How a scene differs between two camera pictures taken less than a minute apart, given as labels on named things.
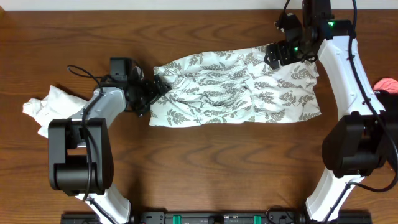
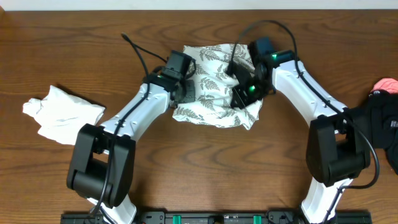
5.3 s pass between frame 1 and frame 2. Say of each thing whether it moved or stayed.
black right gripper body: moved
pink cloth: stayed
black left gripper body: moved
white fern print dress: moved
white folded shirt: stayed
